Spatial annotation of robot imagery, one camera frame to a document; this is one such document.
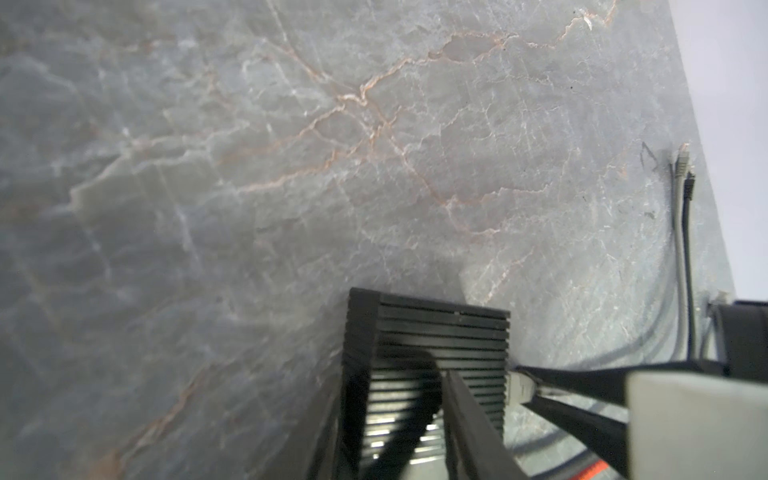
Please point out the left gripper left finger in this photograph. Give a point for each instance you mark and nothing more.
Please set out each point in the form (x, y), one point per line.
(312, 448)

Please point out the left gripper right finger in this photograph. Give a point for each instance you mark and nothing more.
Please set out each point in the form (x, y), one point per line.
(474, 448)

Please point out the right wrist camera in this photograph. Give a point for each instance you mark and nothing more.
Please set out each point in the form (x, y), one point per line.
(692, 426)

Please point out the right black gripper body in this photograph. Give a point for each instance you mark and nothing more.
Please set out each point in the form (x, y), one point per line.
(742, 338)

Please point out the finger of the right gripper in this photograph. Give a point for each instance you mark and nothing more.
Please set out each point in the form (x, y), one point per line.
(605, 437)
(609, 385)

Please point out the small black wire clip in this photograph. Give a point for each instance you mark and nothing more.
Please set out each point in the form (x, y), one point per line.
(648, 159)

